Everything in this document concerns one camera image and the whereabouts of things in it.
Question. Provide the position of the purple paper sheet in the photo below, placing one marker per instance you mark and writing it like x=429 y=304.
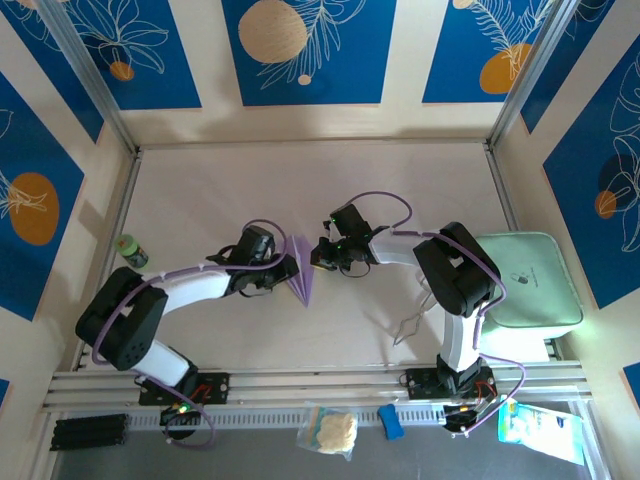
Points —
x=304 y=270

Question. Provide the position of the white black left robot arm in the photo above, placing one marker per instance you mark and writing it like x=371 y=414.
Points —
x=200 y=290

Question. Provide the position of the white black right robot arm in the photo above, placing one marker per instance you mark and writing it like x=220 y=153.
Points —
x=455 y=275

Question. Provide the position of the small green capped bottle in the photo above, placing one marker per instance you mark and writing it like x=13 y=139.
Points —
x=131 y=250

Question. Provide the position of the plastic bag with yellow sponge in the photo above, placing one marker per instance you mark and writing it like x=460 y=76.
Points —
x=337 y=432

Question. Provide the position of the blue bone-shaped sponge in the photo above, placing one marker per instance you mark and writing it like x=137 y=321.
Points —
x=391 y=422

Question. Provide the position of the mint green zip pouch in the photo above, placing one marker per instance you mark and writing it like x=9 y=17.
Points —
x=535 y=280

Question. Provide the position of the black controller board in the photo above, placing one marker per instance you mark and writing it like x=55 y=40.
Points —
x=460 y=424
x=167 y=417

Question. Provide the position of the black ribbed block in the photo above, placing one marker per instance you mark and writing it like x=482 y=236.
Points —
x=87 y=432

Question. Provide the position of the teal snack packet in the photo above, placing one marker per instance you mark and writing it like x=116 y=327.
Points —
x=540 y=432

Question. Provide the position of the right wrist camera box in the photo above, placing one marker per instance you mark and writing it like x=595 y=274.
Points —
x=328 y=228

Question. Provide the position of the long aluminium base rail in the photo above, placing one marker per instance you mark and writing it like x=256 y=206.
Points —
x=320 y=385

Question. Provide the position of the aluminium side rail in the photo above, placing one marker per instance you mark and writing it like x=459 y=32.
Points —
x=126 y=200
x=500 y=182

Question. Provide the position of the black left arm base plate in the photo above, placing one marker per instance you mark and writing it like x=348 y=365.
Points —
x=220 y=387

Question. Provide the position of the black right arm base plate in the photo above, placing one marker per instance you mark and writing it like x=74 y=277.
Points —
x=417 y=385

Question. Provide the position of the blue floral wall poster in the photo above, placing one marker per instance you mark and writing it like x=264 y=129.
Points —
x=350 y=50
x=30 y=150
x=575 y=200
x=50 y=45
x=150 y=50
x=450 y=50
x=557 y=65

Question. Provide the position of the aluminium frame post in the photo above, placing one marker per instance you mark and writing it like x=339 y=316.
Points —
x=90 y=75
x=529 y=75

